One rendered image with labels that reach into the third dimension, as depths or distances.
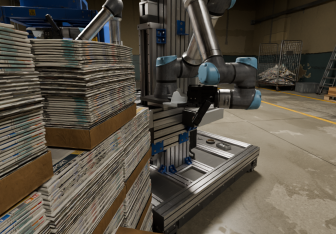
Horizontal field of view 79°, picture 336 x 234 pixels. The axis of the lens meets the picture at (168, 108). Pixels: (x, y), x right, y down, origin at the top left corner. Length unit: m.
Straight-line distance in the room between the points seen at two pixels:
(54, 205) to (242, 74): 0.64
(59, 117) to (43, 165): 0.15
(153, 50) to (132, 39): 8.61
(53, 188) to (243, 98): 0.64
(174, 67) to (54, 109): 0.76
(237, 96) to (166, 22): 0.77
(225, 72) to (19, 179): 0.61
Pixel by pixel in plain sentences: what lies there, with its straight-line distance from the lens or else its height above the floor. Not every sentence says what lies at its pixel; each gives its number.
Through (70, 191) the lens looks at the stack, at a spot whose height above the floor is 0.78.
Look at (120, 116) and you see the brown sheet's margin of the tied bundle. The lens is 0.58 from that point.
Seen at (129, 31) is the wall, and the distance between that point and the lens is 9.99.
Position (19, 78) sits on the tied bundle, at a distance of 0.33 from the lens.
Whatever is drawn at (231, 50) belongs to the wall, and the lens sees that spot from 11.16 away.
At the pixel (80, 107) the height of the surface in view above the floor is 0.93.
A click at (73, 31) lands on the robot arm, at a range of 1.67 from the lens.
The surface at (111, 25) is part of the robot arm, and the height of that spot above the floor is 1.28.
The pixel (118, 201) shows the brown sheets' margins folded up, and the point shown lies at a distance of 0.66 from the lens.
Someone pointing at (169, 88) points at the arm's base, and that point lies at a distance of 1.12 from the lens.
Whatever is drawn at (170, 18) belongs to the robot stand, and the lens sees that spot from 1.40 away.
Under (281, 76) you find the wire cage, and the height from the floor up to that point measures 0.52.
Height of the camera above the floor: 1.02
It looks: 13 degrees down
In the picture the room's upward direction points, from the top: straight up
